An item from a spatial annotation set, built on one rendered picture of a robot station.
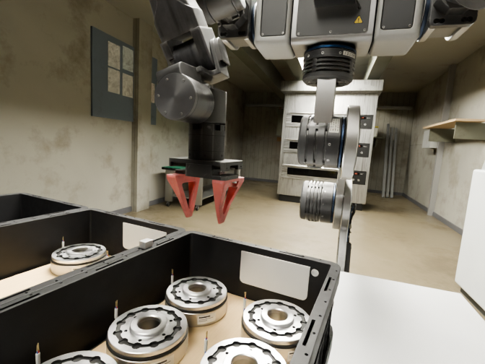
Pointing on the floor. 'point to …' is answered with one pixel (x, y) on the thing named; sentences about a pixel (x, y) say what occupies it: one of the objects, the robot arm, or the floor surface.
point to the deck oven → (285, 181)
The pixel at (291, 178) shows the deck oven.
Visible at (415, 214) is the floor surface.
